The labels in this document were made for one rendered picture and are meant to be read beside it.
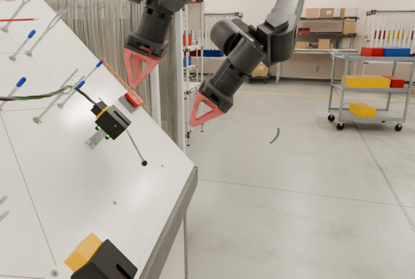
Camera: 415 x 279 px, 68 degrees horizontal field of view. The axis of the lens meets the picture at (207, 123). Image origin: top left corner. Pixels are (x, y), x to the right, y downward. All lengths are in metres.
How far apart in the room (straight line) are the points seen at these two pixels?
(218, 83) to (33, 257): 0.40
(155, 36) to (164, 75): 1.17
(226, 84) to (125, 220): 0.33
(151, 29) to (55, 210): 0.36
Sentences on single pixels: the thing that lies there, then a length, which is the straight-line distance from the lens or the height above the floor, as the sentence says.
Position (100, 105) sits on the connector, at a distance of 0.69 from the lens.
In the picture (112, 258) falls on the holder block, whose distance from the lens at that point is 0.46.
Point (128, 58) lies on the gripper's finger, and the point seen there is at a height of 1.24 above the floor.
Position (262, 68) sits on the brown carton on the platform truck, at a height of 0.38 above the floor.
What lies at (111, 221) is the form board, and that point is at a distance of 0.63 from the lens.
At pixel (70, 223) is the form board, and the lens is 0.58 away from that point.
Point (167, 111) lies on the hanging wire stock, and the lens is 1.82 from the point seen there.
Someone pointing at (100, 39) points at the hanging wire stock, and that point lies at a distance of 1.53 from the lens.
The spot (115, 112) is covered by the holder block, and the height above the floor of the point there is 1.12.
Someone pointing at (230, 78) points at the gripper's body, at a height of 1.20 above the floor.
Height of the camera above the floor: 1.29
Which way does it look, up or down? 17 degrees down
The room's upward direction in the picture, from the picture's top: straight up
